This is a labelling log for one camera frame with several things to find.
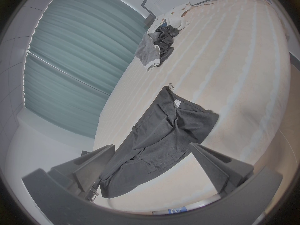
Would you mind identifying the black garment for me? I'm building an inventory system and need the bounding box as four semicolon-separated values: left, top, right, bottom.
99;85;220;199

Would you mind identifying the bed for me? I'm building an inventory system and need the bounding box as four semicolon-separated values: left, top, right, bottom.
94;0;292;215

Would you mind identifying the white printed pillow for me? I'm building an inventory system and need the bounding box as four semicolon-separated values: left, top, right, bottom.
147;1;193;33

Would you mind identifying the pile of clothes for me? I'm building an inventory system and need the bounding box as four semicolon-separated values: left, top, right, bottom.
134;15;190;73

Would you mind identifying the blue-green curtain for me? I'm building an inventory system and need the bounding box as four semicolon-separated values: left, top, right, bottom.
23;52;111;139
26;0;153;94

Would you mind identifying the grey bedside table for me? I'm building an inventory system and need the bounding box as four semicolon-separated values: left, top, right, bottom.
143;15;155;31

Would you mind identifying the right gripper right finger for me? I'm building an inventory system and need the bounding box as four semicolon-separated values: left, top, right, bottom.
189;142;255;194

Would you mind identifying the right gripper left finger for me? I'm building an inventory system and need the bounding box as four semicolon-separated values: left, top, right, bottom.
50;144;116;194

